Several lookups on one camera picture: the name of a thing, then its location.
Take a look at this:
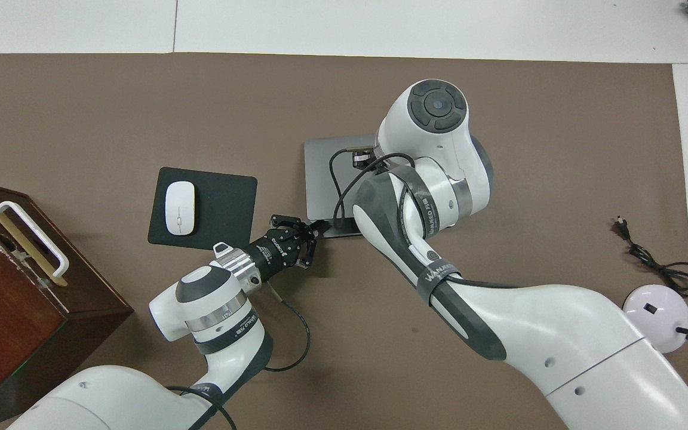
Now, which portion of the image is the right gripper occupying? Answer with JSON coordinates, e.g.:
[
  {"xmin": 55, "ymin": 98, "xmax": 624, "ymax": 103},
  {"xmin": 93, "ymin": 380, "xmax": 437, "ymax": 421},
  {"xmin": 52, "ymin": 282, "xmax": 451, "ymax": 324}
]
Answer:
[{"xmin": 352, "ymin": 149, "xmax": 379, "ymax": 171}]

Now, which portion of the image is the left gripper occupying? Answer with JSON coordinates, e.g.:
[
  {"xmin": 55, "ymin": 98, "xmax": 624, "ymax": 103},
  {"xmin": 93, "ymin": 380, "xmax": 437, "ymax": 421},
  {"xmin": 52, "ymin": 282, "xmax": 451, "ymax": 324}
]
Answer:
[{"xmin": 251, "ymin": 213, "xmax": 331, "ymax": 282}]

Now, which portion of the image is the grey laptop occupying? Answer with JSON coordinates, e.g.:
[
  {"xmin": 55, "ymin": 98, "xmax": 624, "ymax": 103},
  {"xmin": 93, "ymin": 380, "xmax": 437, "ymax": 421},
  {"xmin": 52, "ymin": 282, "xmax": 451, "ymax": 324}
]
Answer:
[{"xmin": 304, "ymin": 134, "xmax": 380, "ymax": 239}]

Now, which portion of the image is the black mouse pad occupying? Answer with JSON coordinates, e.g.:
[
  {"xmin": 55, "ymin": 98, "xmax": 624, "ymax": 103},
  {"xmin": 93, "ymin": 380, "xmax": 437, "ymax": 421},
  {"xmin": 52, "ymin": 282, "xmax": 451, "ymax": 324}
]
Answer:
[{"xmin": 148, "ymin": 167, "xmax": 259, "ymax": 251}]

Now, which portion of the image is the white computer mouse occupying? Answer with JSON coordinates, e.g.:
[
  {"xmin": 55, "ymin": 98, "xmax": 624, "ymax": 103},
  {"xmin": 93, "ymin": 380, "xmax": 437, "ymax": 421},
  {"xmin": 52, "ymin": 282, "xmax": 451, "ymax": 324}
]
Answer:
[{"xmin": 165, "ymin": 181, "xmax": 196, "ymax": 236}]

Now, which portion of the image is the brown wooden box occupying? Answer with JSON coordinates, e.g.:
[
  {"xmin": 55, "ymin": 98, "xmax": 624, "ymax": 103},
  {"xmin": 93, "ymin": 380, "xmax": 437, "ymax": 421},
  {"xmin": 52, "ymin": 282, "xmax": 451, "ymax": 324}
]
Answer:
[{"xmin": 0, "ymin": 177, "xmax": 134, "ymax": 428}]

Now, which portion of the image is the white desk lamp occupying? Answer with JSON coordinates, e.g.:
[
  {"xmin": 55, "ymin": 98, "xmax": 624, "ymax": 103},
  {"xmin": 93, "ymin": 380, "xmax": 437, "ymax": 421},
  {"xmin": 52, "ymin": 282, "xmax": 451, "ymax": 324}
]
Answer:
[{"xmin": 622, "ymin": 245, "xmax": 688, "ymax": 354}]

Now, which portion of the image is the black power cord with plug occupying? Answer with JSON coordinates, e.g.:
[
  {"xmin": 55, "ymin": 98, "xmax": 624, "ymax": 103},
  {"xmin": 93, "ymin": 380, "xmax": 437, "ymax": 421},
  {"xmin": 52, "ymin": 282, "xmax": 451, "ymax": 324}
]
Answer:
[{"xmin": 612, "ymin": 216, "xmax": 688, "ymax": 345}]

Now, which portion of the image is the white box handle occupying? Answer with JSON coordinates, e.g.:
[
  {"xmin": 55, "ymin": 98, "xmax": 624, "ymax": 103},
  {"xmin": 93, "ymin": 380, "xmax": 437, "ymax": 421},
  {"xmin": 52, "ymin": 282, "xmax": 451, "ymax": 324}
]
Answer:
[{"xmin": 0, "ymin": 201, "xmax": 70, "ymax": 277}]

